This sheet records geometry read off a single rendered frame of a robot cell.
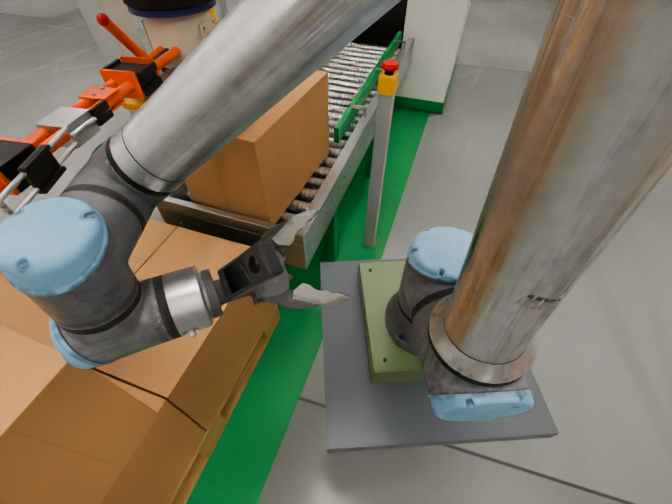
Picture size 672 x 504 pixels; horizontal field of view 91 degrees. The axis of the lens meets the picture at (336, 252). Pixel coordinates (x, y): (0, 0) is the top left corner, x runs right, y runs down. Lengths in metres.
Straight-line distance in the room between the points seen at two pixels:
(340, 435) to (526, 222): 0.62
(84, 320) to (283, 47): 0.34
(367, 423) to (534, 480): 1.02
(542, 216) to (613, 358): 1.85
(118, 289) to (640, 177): 0.47
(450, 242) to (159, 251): 1.14
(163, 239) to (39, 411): 0.85
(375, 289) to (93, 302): 0.65
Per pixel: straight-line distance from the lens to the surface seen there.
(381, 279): 0.91
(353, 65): 2.84
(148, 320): 0.48
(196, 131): 0.39
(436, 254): 0.63
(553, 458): 1.79
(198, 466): 1.63
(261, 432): 1.61
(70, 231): 0.40
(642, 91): 0.26
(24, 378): 0.85
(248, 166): 1.25
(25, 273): 0.40
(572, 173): 0.29
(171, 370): 1.18
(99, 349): 0.50
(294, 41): 0.34
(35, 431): 0.86
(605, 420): 1.96
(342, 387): 0.84
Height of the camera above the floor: 1.55
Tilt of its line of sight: 50 degrees down
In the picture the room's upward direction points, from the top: straight up
